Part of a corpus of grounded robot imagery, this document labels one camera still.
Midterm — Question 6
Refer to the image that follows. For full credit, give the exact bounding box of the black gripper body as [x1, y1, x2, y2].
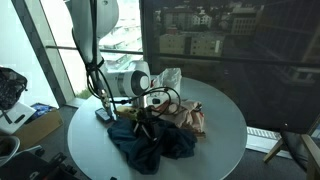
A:
[133, 108, 160, 139]

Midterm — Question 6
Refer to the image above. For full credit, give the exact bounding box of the dark blue shirt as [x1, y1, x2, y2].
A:
[107, 119, 197, 175]

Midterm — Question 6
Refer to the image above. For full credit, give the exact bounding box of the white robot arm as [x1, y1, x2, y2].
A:
[65, 0, 151, 118]

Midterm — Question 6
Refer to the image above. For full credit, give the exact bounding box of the crumpled beige paper bag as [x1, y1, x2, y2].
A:
[152, 99, 205, 137]

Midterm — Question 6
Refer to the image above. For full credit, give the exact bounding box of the white red plastic bag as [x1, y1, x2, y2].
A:
[151, 68, 182, 98]

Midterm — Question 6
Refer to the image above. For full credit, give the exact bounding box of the dark grey rectangular case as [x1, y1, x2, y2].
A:
[95, 108, 113, 123]

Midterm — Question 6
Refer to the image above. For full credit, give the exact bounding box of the round white table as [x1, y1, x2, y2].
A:
[67, 77, 247, 180]

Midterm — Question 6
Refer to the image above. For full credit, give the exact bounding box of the cardboard box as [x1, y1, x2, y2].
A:
[14, 103, 63, 150]

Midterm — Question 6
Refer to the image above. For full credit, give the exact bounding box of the black office chair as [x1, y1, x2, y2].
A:
[0, 136, 80, 180]

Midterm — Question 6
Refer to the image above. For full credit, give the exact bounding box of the white board with markers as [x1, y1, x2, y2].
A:
[0, 102, 36, 135]

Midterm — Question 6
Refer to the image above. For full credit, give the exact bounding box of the black patterned bag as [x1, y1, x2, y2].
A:
[0, 67, 28, 110]

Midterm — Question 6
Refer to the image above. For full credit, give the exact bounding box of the wooden chair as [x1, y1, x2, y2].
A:
[263, 132, 320, 180]

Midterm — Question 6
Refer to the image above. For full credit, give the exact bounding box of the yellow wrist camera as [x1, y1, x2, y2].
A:
[115, 106, 139, 120]

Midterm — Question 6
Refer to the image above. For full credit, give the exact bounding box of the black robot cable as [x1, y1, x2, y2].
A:
[84, 0, 183, 134]

